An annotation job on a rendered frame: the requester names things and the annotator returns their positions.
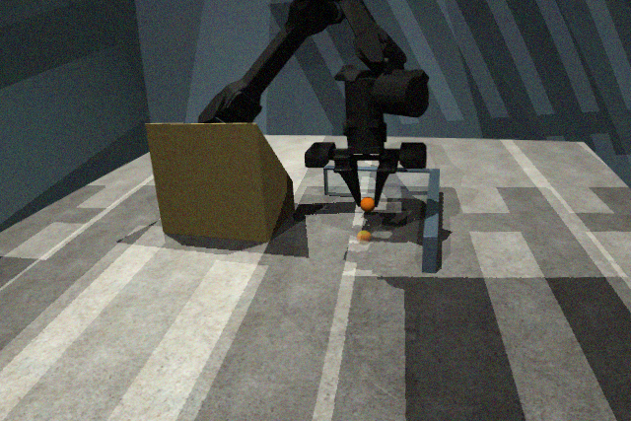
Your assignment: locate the clear l-shaped low wall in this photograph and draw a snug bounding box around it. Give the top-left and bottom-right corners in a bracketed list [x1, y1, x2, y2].
[325, 170, 429, 199]

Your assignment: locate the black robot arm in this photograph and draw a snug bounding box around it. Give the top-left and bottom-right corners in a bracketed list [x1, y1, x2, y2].
[198, 0, 429, 124]

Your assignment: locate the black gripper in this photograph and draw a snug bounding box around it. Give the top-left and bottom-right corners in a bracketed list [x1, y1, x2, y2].
[305, 111, 427, 207]

